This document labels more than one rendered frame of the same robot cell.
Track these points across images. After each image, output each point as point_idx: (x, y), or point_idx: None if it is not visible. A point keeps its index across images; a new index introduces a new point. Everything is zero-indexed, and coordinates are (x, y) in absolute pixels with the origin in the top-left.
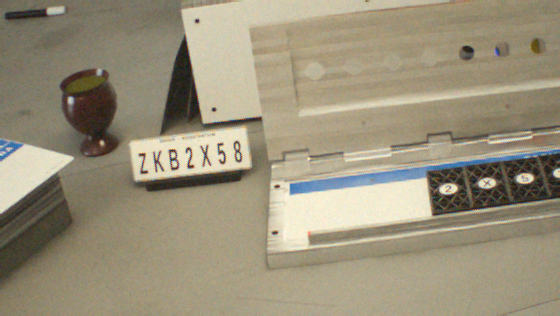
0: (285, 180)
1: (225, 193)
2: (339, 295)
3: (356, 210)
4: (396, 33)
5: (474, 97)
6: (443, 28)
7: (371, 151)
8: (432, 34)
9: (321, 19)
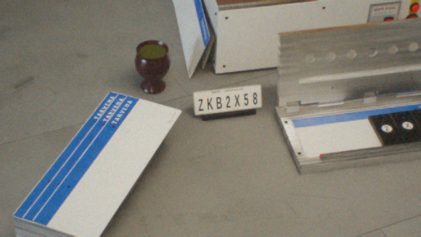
0: (288, 118)
1: (250, 123)
2: (346, 192)
3: (337, 139)
4: (356, 39)
5: (393, 73)
6: (383, 35)
7: (333, 101)
8: (376, 39)
9: (320, 32)
